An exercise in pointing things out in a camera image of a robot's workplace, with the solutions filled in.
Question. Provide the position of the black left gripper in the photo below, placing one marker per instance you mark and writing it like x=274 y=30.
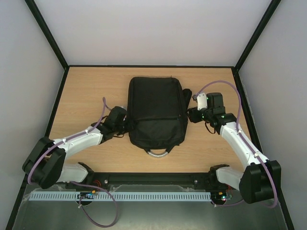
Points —
x=127 y=131

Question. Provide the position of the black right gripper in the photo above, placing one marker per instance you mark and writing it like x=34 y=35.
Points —
x=192 y=114

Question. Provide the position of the black student backpack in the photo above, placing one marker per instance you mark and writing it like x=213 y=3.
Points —
x=157 y=111

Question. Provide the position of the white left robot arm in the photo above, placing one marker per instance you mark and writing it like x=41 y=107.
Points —
x=46 y=164

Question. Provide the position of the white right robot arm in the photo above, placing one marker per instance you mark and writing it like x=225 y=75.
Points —
x=261 y=177

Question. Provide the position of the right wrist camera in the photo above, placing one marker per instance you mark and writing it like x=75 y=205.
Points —
x=201 y=100

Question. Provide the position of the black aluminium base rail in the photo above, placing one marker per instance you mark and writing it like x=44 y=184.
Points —
x=196 y=180

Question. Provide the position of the light blue cable duct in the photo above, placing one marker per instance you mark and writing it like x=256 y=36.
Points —
x=122 y=196

